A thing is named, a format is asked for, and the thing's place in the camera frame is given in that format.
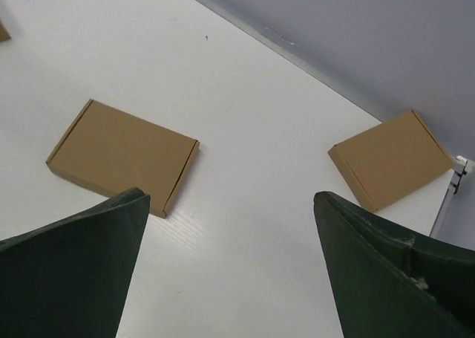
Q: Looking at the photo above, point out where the small folded cardboard box left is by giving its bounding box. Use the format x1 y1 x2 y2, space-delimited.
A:
0 22 11 42

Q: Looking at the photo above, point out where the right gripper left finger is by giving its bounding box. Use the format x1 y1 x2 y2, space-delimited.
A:
1 188 150 337

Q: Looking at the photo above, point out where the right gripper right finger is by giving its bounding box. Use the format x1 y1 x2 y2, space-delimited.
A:
313 191 474 337

